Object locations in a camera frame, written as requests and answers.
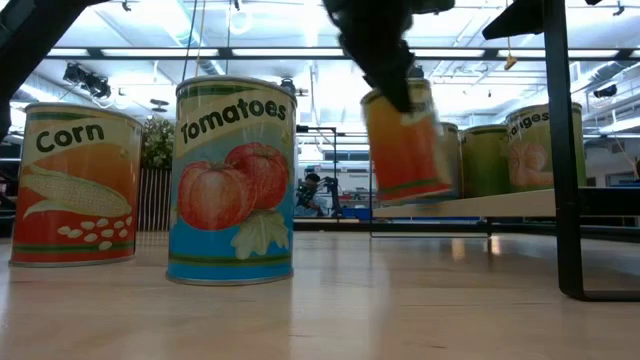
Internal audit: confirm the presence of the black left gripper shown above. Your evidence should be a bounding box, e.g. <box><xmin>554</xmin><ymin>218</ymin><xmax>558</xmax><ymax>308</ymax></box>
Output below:
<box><xmin>319</xmin><ymin>0</ymin><xmax>456</xmax><ymax>114</ymax></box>

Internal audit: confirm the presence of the pineapple can orange label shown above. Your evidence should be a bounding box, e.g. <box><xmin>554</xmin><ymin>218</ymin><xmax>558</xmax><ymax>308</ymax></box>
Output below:
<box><xmin>359</xmin><ymin>77</ymin><xmax>455</xmax><ymax>205</ymax></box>

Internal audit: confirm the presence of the pears can green label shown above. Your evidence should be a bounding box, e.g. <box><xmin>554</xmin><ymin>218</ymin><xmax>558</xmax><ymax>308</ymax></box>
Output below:
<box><xmin>458</xmin><ymin>123</ymin><xmax>512</xmax><ymax>199</ymax></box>

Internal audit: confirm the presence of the oranges can green label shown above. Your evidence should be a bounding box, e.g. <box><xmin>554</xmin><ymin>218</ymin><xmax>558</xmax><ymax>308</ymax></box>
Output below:
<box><xmin>504</xmin><ymin>102</ymin><xmax>587</xmax><ymax>194</ymax></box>

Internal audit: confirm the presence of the corn can red label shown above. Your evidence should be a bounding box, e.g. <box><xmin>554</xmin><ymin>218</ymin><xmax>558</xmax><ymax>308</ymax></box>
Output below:
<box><xmin>8</xmin><ymin>102</ymin><xmax>145</xmax><ymax>269</ymax></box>

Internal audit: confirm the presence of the person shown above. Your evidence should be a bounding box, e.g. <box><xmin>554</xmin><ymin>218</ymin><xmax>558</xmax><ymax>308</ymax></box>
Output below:
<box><xmin>294</xmin><ymin>172</ymin><xmax>341</xmax><ymax>217</ymax></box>

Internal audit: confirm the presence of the tomatoes can blue label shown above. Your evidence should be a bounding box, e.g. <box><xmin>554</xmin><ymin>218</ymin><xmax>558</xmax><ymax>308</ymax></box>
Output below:
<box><xmin>165</xmin><ymin>74</ymin><xmax>299</xmax><ymax>287</ymax></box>

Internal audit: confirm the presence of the potted plant striped pot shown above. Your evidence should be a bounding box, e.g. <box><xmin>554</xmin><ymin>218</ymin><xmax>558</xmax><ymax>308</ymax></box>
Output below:
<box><xmin>137</xmin><ymin>115</ymin><xmax>176</xmax><ymax>232</ymax></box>

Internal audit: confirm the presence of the black spotlight cluster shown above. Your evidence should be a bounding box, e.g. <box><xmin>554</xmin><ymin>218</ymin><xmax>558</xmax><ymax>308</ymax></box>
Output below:
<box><xmin>62</xmin><ymin>62</ymin><xmax>112</xmax><ymax>100</ymax></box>

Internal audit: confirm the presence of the black overhead frame beam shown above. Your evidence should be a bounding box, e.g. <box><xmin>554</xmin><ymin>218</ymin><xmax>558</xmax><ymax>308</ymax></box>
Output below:
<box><xmin>44</xmin><ymin>47</ymin><xmax>640</xmax><ymax>62</ymax></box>

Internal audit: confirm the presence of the black table edge frame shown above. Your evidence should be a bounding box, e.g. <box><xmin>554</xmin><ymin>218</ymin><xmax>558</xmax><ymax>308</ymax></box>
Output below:
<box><xmin>0</xmin><ymin>214</ymin><xmax>640</xmax><ymax>241</ymax></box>

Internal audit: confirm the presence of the wooden shelf black metal frame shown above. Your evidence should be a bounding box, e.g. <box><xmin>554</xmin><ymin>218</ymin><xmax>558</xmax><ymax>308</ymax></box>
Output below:
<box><xmin>369</xmin><ymin>0</ymin><xmax>640</xmax><ymax>302</ymax></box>

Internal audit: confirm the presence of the thin hanging cable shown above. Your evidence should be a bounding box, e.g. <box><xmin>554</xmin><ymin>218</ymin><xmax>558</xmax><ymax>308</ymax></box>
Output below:
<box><xmin>180</xmin><ymin>0</ymin><xmax>207</xmax><ymax>84</ymax></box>

